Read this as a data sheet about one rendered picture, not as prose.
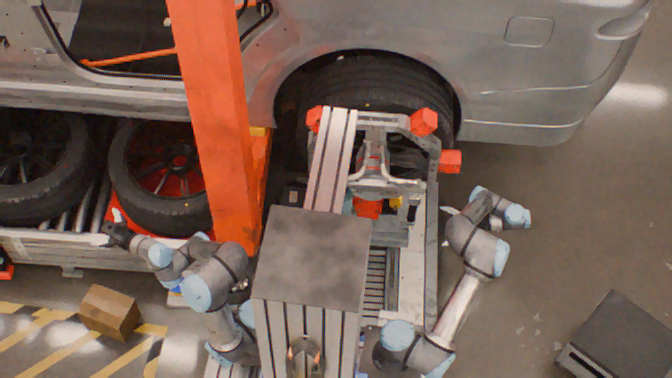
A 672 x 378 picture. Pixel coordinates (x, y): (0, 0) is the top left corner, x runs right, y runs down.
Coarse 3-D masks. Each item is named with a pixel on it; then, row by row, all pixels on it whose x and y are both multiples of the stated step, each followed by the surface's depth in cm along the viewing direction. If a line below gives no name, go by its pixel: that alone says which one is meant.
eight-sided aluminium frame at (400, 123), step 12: (360, 120) 331; (372, 120) 334; (384, 120) 334; (396, 120) 333; (408, 120) 333; (312, 132) 345; (408, 132) 332; (312, 144) 344; (420, 144) 339; (432, 144) 340; (312, 156) 352; (432, 156) 345; (432, 168) 353; (432, 180) 360; (396, 192) 371
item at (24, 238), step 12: (0, 228) 386; (12, 228) 386; (24, 228) 386; (0, 240) 388; (12, 240) 386; (24, 240) 386; (36, 240) 385; (48, 240) 384; (60, 240) 384; (72, 240) 383; (84, 240) 383; (156, 240) 384; (168, 240) 384; (180, 240) 384; (24, 252) 395; (84, 252) 392; (96, 252) 391; (108, 252) 390; (120, 252) 390
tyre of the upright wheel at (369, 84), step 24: (336, 72) 342; (360, 72) 337; (384, 72) 337; (408, 72) 339; (432, 72) 347; (312, 96) 347; (336, 96) 335; (360, 96) 331; (384, 96) 330; (408, 96) 333; (432, 96) 342
